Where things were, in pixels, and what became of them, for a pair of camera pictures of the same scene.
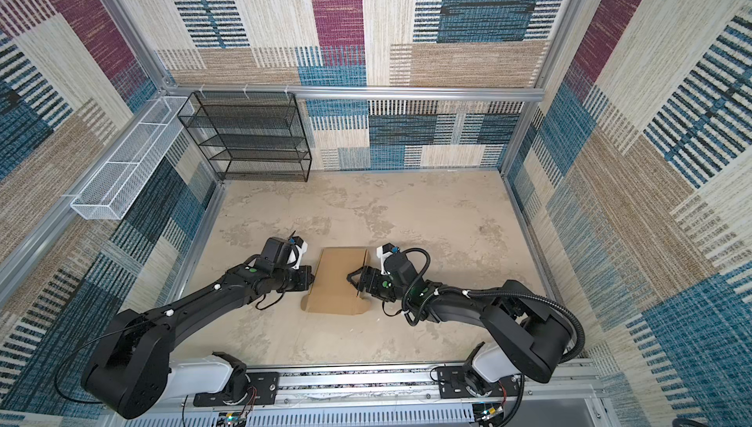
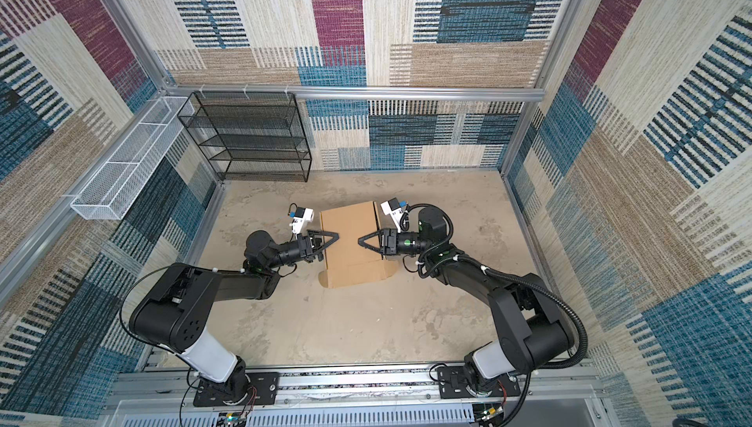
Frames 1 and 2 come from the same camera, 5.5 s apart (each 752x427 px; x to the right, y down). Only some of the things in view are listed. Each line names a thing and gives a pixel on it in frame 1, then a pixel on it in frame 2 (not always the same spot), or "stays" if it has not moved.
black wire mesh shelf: x=250 y=136 stays
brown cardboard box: x=331 y=292 -> x=348 y=262
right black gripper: x=370 y=285 -> x=389 y=242
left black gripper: x=305 y=270 -> x=308 y=248
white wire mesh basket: x=108 y=193 stays
